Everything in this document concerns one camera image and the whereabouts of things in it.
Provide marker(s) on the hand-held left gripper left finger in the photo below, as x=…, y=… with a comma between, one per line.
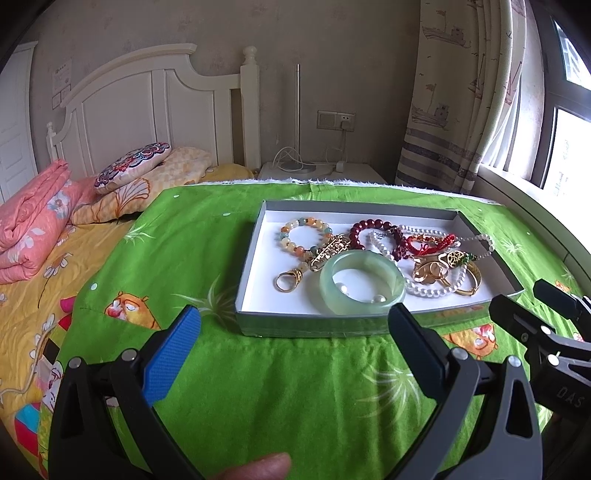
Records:
x=171, y=364

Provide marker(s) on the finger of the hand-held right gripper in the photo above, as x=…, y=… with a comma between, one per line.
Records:
x=517, y=318
x=558, y=300

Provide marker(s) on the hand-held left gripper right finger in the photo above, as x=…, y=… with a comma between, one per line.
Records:
x=413, y=350

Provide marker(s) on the grey cardboard jewelry box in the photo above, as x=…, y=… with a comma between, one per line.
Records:
x=272, y=309

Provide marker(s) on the gold filigree hairpin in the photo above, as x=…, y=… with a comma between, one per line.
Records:
x=330, y=251

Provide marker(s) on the person's left hand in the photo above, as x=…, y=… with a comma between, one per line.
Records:
x=258, y=468

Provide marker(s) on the gold bangle with charm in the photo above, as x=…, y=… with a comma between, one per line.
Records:
x=429, y=272

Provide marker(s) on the pale green jade bangle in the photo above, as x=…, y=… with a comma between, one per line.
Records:
x=332, y=295

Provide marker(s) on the green printed blanket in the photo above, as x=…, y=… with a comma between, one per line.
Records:
x=286, y=374

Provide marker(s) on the yellow cartoon bed sheet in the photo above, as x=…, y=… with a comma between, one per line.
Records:
x=51, y=304

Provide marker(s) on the window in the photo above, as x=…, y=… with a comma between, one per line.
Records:
x=570, y=138

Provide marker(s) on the white nightstand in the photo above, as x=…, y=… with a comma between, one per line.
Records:
x=351, y=173

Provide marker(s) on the white charger plug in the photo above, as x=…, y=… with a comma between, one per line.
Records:
x=340, y=166

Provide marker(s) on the yellow patterned pillow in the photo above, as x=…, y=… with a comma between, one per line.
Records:
x=184, y=164

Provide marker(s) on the pink floral quilt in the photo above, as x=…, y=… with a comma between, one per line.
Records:
x=32, y=217

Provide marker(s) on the embroidered floral cushion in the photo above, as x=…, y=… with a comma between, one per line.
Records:
x=134, y=164

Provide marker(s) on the striped printed curtain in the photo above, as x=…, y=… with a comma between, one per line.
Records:
x=457, y=106

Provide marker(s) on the white wooden headboard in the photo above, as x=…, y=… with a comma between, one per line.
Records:
x=124, y=110

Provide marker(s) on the slim white lamp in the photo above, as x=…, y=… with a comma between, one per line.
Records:
x=298, y=115

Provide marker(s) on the white door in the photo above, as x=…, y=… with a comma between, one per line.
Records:
x=14, y=129

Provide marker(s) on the wall socket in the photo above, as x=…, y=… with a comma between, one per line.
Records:
x=334, y=120

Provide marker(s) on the paper notice on wall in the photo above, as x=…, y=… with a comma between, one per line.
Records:
x=61, y=83

